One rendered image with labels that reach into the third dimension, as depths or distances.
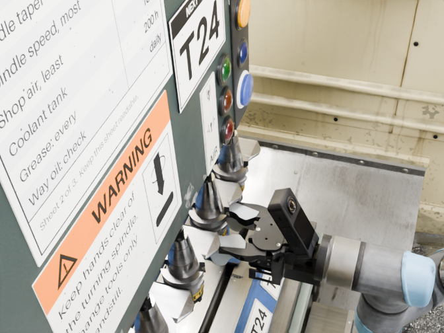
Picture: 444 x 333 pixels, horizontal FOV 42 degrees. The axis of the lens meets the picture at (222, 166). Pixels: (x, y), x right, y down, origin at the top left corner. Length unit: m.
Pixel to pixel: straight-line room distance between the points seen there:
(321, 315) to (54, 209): 1.14
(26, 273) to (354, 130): 1.25
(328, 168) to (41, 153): 1.30
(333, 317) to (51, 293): 1.12
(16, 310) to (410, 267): 0.67
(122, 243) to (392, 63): 1.06
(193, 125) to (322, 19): 0.90
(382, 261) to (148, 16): 0.61
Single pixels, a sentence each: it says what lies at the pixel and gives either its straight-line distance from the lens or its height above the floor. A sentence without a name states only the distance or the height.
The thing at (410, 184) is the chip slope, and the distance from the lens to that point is 1.52.
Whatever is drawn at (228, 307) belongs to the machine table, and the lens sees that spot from 1.17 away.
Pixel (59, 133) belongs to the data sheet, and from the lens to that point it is 0.27.
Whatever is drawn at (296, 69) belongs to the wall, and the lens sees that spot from 1.39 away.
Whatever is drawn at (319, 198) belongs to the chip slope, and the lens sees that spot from 1.49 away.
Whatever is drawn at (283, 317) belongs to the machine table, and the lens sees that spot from 1.16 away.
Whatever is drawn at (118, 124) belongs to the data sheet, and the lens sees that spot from 0.32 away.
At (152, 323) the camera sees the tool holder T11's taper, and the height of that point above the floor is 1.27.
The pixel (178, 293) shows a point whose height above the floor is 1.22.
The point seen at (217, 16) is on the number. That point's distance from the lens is 0.44.
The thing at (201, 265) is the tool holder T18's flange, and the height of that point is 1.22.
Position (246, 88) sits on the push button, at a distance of 0.53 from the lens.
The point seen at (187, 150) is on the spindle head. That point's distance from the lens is 0.43.
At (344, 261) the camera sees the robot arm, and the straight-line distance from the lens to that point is 0.86.
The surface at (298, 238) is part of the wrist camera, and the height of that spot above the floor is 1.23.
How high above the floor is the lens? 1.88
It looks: 43 degrees down
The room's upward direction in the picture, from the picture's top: 4 degrees counter-clockwise
